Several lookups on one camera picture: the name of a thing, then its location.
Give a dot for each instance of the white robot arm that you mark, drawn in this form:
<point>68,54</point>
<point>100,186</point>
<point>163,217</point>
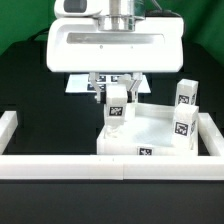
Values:
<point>114,36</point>

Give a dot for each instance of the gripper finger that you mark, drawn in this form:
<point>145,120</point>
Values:
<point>136,79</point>
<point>94,87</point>

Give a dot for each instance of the white square table top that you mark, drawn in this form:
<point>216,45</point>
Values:
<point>148,134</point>

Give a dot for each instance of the white marker base plate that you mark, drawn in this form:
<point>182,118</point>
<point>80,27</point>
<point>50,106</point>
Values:
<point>79,83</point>

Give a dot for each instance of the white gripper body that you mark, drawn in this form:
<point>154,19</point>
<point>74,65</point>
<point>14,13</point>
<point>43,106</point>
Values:
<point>113,36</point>

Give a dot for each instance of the white U-shaped obstacle fence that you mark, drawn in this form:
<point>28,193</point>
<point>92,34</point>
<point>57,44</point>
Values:
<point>102,167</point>

